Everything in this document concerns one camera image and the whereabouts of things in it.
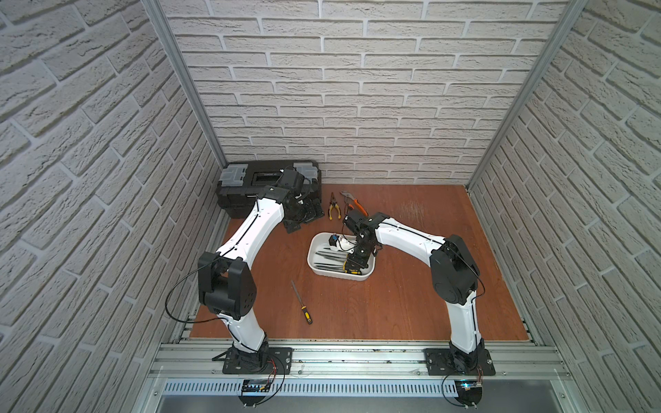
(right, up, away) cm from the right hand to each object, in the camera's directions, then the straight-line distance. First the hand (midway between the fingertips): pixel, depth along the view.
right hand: (357, 261), depth 91 cm
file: (-18, -14, -8) cm, 24 cm away
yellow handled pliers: (-9, +22, +20) cm, 31 cm away
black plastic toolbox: (-45, +29, +6) cm, 54 cm away
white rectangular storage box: (-12, -1, +2) cm, 12 cm away
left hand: (-14, +17, -5) cm, 23 cm away
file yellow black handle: (-9, +2, +4) cm, 10 cm away
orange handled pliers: (-2, +23, +23) cm, 32 cm away
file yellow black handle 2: (-5, -1, -1) cm, 5 cm away
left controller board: (-31, -32, -18) cm, 49 cm away
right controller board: (+29, -32, -22) cm, 48 cm away
